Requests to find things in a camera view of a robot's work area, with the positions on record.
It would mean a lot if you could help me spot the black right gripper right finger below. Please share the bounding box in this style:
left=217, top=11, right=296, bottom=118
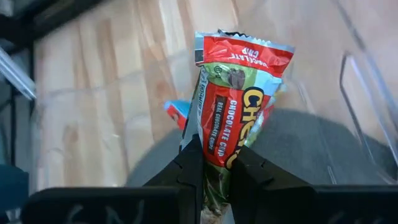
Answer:
left=229, top=144, right=398, bottom=224

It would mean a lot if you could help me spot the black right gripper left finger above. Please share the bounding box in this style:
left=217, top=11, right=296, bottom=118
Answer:
left=21, top=133, right=205, bottom=224

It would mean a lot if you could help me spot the red chocolate chip granola bar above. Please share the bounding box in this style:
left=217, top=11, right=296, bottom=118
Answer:
left=164, top=99, right=192, bottom=131
left=180, top=29, right=295, bottom=224

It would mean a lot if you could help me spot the clear plastic tray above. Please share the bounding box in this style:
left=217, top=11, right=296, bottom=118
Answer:
left=29, top=46, right=398, bottom=187

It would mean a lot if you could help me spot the black aluminium table frame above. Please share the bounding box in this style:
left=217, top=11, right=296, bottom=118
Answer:
left=0, top=0, right=103, bottom=169

